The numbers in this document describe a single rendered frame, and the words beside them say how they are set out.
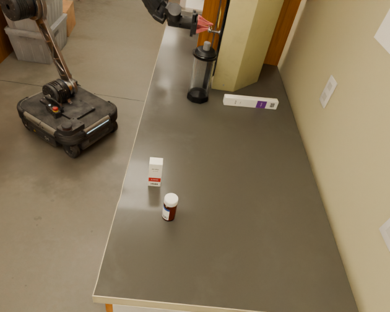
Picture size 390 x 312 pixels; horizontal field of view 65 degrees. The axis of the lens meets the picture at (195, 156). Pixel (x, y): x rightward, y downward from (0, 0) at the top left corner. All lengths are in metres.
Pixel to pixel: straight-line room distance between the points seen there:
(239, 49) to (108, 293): 1.11
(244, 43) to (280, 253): 0.91
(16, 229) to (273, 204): 1.58
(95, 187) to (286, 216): 1.51
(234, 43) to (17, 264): 1.63
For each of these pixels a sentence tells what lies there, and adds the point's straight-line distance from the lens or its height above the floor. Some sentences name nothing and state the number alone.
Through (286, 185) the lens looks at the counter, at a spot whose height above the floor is 0.94.
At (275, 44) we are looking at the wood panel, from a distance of 1.91.
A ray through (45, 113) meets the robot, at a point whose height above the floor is 0.24.
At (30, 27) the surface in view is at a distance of 3.52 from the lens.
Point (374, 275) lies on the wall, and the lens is 1.01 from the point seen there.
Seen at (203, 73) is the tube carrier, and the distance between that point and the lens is 1.36.
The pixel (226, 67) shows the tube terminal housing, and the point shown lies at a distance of 1.51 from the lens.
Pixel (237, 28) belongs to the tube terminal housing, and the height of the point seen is 1.25.
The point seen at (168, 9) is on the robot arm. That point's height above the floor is 1.27.
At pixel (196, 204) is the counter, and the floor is 0.94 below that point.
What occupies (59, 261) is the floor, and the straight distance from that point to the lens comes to 2.00.
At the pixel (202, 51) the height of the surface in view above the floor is 1.18.
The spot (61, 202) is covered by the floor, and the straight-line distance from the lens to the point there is 2.23.
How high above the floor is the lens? 1.74
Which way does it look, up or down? 43 degrees down
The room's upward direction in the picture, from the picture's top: 12 degrees clockwise
